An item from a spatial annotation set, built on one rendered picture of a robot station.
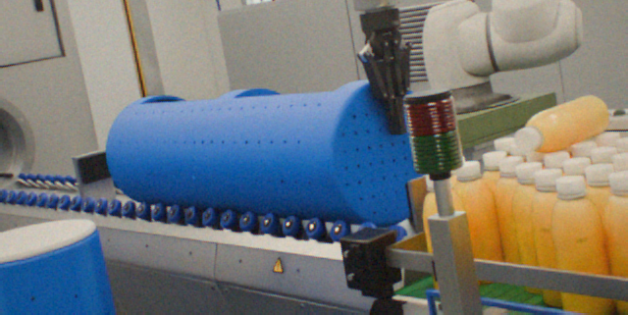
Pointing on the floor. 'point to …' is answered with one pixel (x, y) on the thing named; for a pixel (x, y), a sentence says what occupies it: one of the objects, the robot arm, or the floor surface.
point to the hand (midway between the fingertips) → (395, 116)
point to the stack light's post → (454, 264)
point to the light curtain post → (138, 28)
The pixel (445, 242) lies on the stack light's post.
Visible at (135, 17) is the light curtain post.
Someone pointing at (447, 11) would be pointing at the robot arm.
